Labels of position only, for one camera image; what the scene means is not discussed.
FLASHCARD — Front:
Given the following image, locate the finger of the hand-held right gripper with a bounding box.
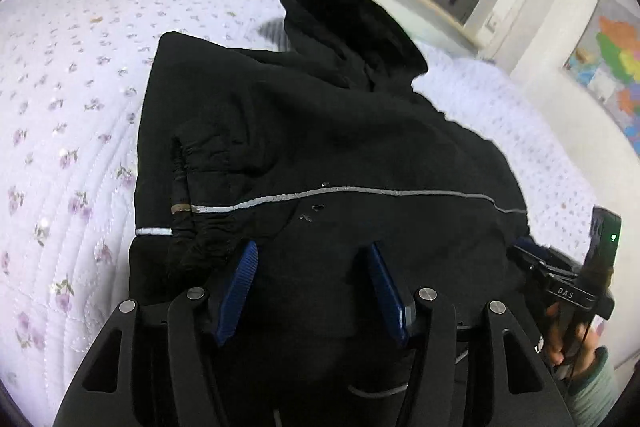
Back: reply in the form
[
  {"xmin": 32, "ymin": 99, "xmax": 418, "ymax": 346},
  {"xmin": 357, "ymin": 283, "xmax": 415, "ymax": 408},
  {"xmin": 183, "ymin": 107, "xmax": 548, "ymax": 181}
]
[{"xmin": 506, "ymin": 244, "xmax": 563, "ymax": 280}]

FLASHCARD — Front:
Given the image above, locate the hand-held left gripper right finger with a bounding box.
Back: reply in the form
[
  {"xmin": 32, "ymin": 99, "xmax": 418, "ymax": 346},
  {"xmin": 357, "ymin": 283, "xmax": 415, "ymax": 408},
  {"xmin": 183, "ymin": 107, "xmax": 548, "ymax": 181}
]
[{"xmin": 357, "ymin": 242, "xmax": 576, "ymax": 427}]

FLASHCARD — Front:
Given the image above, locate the person's right hand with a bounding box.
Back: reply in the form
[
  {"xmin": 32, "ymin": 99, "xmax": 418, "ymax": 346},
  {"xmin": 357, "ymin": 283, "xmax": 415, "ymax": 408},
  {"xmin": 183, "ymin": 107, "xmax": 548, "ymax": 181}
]
[{"xmin": 544, "ymin": 301, "xmax": 598, "ymax": 368}]

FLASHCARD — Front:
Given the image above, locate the black hooded jacket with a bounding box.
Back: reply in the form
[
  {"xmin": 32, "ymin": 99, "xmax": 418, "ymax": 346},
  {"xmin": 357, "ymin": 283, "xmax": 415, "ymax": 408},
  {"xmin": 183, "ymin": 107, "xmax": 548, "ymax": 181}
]
[{"xmin": 127, "ymin": 0, "xmax": 543, "ymax": 427}]

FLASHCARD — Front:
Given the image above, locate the colourful wall map poster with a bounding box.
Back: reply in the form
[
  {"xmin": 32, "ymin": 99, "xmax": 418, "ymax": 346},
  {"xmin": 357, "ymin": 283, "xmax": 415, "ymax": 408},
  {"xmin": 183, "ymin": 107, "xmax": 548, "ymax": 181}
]
[{"xmin": 563, "ymin": 0, "xmax": 640, "ymax": 158}]

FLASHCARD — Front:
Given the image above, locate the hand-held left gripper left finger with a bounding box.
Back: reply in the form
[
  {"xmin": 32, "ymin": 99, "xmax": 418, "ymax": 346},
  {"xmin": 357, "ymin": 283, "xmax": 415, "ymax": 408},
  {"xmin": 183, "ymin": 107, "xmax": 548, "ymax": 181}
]
[{"xmin": 52, "ymin": 240, "xmax": 259, "ymax": 427}]

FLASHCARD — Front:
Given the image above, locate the white floral bed quilt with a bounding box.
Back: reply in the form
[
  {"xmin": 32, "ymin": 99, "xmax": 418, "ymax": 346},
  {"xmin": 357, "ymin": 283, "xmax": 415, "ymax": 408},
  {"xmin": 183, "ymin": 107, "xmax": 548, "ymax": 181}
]
[{"xmin": 0, "ymin": 0, "xmax": 601, "ymax": 427}]

